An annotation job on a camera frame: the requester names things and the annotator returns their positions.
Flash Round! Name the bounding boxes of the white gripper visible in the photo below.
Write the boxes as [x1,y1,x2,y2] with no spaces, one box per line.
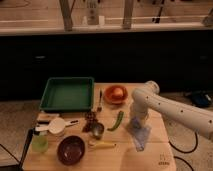
[130,102,148,123]

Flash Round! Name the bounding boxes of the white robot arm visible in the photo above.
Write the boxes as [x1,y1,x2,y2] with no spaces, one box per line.
[130,81,213,142]

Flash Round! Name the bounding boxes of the green chili pepper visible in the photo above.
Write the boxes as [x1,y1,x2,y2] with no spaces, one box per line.
[107,111,124,131]

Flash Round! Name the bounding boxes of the blue folded cloth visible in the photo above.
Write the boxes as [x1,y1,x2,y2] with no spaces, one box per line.
[129,127,151,151]

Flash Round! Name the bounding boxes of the yellow round fruit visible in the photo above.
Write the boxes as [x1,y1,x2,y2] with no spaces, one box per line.
[112,88,124,99]

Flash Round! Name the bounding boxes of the orange bowl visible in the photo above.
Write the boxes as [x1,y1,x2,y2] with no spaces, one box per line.
[104,85,128,105]

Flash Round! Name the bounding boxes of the metal fork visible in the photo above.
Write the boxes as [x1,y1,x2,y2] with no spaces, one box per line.
[97,90,102,112]

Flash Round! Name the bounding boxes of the small metal cup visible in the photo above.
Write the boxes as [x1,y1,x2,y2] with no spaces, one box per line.
[91,123,104,140]

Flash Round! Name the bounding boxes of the dark red grape bunch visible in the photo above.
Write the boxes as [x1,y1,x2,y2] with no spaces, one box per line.
[82,111,98,132]

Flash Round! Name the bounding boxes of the dark object on floor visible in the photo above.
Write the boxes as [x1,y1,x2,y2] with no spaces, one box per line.
[184,91,212,108]

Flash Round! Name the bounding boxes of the green plastic tray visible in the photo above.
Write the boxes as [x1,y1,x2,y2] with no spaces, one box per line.
[40,77,94,112]

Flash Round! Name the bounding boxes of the dark purple bowl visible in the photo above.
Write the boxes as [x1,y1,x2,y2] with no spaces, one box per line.
[57,136,85,166]

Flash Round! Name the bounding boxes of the green plastic cup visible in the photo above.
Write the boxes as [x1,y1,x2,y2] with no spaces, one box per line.
[32,135,48,153]

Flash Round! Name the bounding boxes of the black cable on floor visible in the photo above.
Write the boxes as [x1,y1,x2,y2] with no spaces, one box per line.
[168,131,200,171]

